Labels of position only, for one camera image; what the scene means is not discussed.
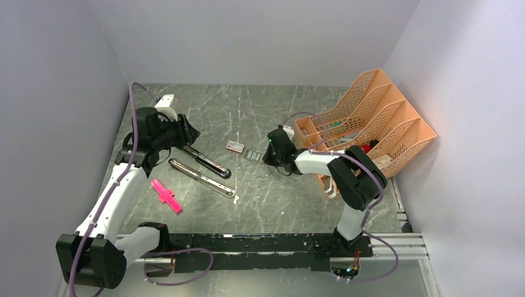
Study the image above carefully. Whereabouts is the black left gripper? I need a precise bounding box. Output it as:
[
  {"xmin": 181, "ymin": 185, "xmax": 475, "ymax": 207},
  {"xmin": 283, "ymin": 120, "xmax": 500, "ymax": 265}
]
[{"xmin": 152, "ymin": 113, "xmax": 200, "ymax": 151}]

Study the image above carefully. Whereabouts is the black stapler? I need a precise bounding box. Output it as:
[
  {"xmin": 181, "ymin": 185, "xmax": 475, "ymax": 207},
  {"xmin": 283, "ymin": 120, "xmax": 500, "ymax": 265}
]
[{"xmin": 182, "ymin": 146, "xmax": 232, "ymax": 179}]

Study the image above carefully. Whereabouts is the red white staple box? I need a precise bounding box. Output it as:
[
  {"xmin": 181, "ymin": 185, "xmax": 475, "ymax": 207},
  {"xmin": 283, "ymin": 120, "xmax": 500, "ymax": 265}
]
[{"xmin": 226, "ymin": 140, "xmax": 245, "ymax": 153}]

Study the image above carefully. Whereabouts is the beige stapler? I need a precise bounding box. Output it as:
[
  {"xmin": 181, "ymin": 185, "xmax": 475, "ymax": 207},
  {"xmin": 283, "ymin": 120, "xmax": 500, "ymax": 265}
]
[{"xmin": 168, "ymin": 158, "xmax": 236, "ymax": 198}]

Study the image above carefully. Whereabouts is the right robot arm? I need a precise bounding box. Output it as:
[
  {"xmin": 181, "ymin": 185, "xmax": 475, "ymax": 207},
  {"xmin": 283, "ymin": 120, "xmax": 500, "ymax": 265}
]
[{"xmin": 263, "ymin": 127, "xmax": 387, "ymax": 256}]

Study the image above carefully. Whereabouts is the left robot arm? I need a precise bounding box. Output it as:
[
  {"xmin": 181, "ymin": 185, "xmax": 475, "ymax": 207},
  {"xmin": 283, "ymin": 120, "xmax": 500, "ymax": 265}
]
[{"xmin": 56, "ymin": 107, "xmax": 200, "ymax": 289}]

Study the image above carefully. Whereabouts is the pink plastic clip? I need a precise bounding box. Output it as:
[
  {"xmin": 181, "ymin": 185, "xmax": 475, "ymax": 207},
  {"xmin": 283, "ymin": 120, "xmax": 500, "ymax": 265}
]
[{"xmin": 150, "ymin": 179, "xmax": 183, "ymax": 215}]

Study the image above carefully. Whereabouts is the red black item in organizer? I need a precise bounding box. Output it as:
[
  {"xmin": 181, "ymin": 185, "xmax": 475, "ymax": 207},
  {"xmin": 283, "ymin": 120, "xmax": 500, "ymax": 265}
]
[{"xmin": 360, "ymin": 139, "xmax": 379, "ymax": 153}]

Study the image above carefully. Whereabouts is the orange file organizer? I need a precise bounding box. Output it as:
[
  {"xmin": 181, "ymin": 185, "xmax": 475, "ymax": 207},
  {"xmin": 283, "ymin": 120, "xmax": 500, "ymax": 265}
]
[{"xmin": 293, "ymin": 69, "xmax": 437, "ymax": 178}]

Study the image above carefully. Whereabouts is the beige box in organizer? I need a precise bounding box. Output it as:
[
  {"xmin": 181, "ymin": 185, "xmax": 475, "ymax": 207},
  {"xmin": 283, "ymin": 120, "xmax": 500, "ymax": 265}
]
[{"xmin": 373, "ymin": 155, "xmax": 394, "ymax": 174}]

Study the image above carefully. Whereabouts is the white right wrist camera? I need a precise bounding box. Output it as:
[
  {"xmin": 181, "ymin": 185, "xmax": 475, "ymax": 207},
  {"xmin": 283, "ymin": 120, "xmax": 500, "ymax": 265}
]
[{"xmin": 282, "ymin": 125, "xmax": 295, "ymax": 144}]

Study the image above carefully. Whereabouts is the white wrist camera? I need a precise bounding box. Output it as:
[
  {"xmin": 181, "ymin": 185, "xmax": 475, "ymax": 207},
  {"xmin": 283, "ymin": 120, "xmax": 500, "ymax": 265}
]
[
  {"xmin": 282, "ymin": 125, "xmax": 295, "ymax": 144},
  {"xmin": 154, "ymin": 94, "xmax": 178, "ymax": 121}
]

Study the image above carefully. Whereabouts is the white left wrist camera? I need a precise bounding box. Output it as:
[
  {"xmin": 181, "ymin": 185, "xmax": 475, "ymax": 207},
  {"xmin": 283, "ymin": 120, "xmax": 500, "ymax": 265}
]
[{"xmin": 154, "ymin": 94, "xmax": 178, "ymax": 121}]

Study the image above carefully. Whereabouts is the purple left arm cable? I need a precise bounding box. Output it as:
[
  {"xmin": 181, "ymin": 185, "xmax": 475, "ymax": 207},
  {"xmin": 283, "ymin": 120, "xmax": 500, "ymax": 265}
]
[{"xmin": 67, "ymin": 82, "xmax": 161, "ymax": 297}]

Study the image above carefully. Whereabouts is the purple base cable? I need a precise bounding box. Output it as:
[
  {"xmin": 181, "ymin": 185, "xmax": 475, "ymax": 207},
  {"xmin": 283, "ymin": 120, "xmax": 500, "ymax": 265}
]
[{"xmin": 142, "ymin": 247, "xmax": 215, "ymax": 288}]

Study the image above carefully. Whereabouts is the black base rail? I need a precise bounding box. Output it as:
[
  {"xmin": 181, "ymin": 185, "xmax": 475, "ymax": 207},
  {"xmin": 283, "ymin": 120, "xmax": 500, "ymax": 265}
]
[{"xmin": 131, "ymin": 233, "xmax": 374, "ymax": 273}]

